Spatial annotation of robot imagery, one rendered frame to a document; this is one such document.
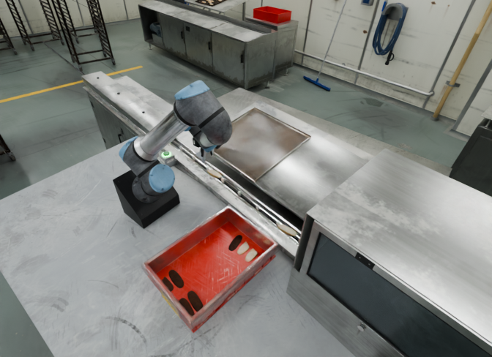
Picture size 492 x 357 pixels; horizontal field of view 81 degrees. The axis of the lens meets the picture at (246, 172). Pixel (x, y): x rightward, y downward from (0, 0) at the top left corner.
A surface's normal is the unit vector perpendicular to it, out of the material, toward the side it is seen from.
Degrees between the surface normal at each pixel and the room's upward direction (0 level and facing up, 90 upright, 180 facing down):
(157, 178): 52
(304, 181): 10
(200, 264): 0
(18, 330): 0
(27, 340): 0
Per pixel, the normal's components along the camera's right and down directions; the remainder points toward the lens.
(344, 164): -0.10, -0.68
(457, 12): -0.73, 0.43
